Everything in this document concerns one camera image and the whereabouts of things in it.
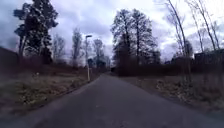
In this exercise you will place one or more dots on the tall dark conifer tree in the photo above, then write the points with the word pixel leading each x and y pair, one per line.
pixel 36 30

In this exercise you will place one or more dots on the row of bare trees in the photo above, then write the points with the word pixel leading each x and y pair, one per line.
pixel 78 50

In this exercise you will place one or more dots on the grey asphalt path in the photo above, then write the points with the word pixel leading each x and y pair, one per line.
pixel 110 106

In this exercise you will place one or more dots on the thin bare leaning trees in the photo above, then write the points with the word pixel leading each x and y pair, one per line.
pixel 196 30

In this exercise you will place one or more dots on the dark building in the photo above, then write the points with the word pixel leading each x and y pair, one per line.
pixel 8 57
pixel 209 56

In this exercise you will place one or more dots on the grass verge with dry weeds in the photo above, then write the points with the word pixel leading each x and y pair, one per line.
pixel 186 88
pixel 30 90

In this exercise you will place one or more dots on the dark hedge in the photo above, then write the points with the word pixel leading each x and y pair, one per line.
pixel 156 69

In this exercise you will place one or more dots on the street lamp pole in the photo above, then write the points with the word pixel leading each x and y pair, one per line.
pixel 88 56

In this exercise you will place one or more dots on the large bare tree cluster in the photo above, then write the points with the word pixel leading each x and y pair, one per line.
pixel 133 40

